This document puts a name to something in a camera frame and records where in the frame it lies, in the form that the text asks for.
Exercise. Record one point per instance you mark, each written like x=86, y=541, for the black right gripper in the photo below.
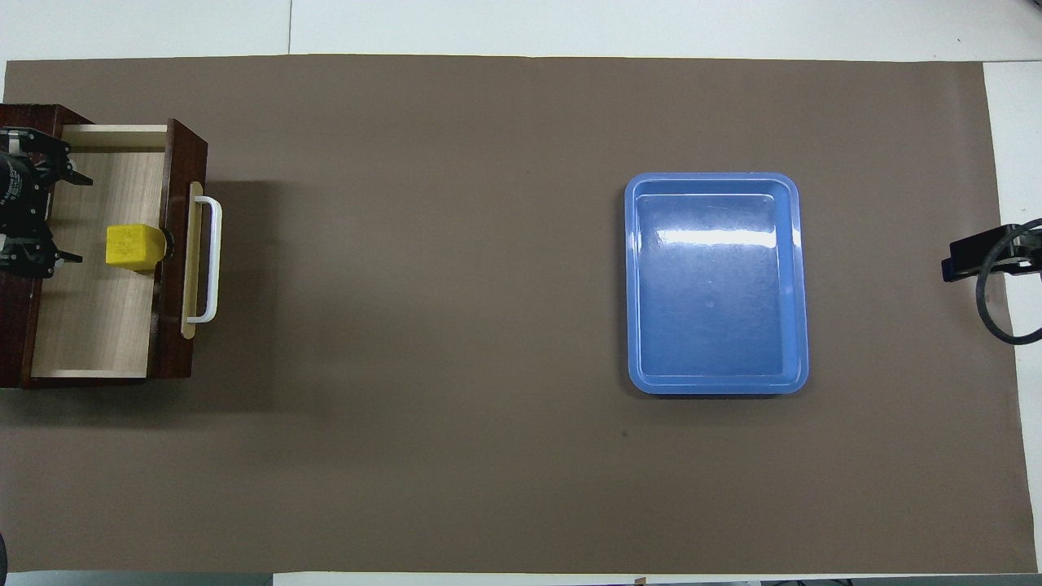
x=1032, y=254

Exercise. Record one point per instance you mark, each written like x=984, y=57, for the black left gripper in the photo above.
x=16, y=195

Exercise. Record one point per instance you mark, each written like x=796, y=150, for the yellow cube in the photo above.
x=134, y=248

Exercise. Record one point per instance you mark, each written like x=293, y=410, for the dark brown wooden cabinet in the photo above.
x=15, y=342

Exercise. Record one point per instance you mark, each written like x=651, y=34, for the blue plastic tray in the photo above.
x=716, y=309

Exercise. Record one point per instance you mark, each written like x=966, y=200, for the brown table mat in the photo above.
x=407, y=325

